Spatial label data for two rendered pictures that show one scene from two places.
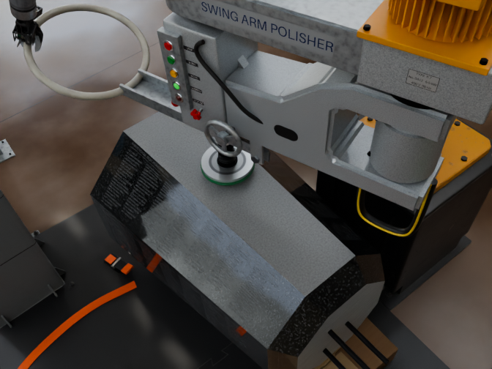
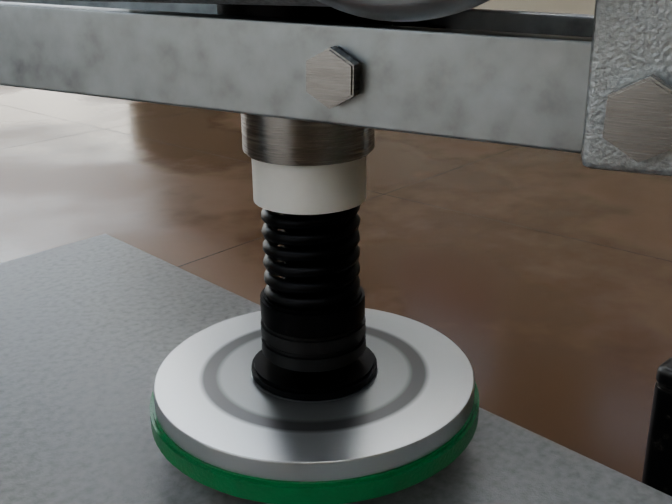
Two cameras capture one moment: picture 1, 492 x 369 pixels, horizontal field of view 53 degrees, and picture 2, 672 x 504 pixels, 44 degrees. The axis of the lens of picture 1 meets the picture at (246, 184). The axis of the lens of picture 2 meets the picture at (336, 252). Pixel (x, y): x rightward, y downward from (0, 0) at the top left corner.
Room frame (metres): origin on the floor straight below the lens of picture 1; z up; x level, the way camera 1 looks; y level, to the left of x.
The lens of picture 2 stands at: (0.86, 0.14, 1.19)
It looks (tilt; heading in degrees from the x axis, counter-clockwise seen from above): 21 degrees down; 350
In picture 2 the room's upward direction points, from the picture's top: 1 degrees counter-clockwise
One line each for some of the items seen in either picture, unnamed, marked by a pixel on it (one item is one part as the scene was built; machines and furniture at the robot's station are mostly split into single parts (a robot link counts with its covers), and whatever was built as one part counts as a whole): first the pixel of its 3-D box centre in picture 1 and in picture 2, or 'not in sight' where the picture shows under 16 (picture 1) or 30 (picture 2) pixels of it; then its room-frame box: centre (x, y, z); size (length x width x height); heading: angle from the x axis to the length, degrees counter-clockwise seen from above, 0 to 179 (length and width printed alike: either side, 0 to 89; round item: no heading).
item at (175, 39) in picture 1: (176, 70); not in sight; (1.30, 0.19, 1.41); 0.08 x 0.03 x 0.28; 53
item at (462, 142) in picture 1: (414, 140); not in sight; (1.53, -0.77, 0.76); 0.49 x 0.49 x 0.05; 34
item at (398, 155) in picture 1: (408, 136); not in sight; (0.95, -0.46, 1.39); 0.19 x 0.19 x 0.20
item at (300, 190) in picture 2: not in sight; (309, 170); (1.35, 0.07, 1.06); 0.07 x 0.07 x 0.04
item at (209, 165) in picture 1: (227, 161); (314, 377); (1.35, 0.07, 0.92); 0.21 x 0.21 x 0.01
